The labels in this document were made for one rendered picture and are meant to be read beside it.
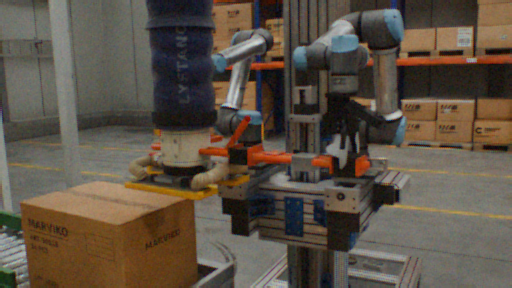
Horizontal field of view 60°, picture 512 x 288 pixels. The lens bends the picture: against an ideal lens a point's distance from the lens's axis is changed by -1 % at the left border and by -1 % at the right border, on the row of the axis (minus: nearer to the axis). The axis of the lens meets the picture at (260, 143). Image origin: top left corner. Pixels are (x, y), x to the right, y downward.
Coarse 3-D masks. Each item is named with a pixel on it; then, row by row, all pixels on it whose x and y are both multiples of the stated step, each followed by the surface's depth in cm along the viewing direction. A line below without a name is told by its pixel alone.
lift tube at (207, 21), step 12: (144, 0) 145; (156, 0) 140; (168, 0) 139; (180, 0) 139; (192, 0) 140; (204, 0) 143; (156, 12) 141; (168, 12) 140; (180, 12) 140; (192, 12) 141; (204, 12) 144; (156, 24) 141; (168, 24) 140; (180, 24) 140; (192, 24) 141; (204, 24) 144
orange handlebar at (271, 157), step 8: (216, 136) 179; (152, 144) 163; (160, 144) 166; (200, 152) 151; (208, 152) 149; (216, 152) 147; (224, 152) 146; (264, 152) 142; (272, 152) 139; (280, 152) 138; (264, 160) 138; (272, 160) 136; (280, 160) 135; (288, 160) 133; (320, 160) 128; (328, 160) 127; (360, 168) 122; (368, 168) 123
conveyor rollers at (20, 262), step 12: (0, 228) 274; (0, 240) 249; (12, 240) 253; (0, 252) 232; (12, 252) 235; (24, 252) 233; (0, 264) 221; (12, 264) 218; (24, 264) 222; (24, 276) 205
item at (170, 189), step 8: (152, 176) 153; (128, 184) 155; (136, 184) 153; (144, 184) 153; (152, 184) 151; (160, 184) 151; (168, 184) 150; (176, 184) 150; (184, 184) 146; (160, 192) 147; (168, 192) 145; (176, 192) 143; (184, 192) 142; (192, 192) 141; (200, 192) 141; (208, 192) 143; (216, 192) 146
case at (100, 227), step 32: (64, 192) 196; (96, 192) 194; (128, 192) 193; (32, 224) 180; (64, 224) 169; (96, 224) 159; (128, 224) 156; (160, 224) 170; (192, 224) 186; (32, 256) 184; (64, 256) 172; (96, 256) 162; (128, 256) 156; (160, 256) 171; (192, 256) 187
